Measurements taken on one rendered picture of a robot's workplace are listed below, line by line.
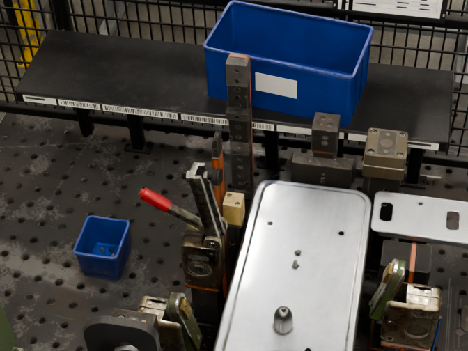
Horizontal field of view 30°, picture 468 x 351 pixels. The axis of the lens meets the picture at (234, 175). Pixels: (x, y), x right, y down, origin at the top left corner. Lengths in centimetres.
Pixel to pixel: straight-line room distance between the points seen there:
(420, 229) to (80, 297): 74
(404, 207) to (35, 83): 81
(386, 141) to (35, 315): 81
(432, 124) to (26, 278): 92
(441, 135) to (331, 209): 28
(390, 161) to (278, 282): 32
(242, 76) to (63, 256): 63
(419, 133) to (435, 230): 22
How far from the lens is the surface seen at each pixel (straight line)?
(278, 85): 172
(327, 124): 168
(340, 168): 170
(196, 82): 184
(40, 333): 188
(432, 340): 153
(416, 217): 163
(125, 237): 189
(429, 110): 179
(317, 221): 161
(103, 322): 127
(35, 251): 201
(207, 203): 143
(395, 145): 167
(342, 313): 149
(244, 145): 175
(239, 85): 165
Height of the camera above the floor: 223
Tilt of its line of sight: 47 degrees down
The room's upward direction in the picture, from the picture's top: 3 degrees counter-clockwise
